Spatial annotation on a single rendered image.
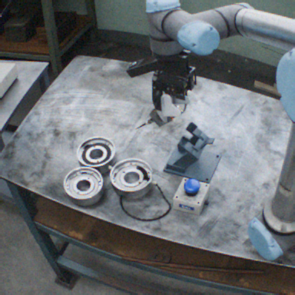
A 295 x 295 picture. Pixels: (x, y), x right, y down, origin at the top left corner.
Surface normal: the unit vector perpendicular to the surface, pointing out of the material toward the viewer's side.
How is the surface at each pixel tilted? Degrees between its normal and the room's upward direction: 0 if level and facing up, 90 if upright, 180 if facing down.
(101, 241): 0
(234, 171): 0
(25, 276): 0
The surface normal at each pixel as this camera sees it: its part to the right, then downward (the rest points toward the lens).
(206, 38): 0.51, 0.55
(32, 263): -0.07, -0.68
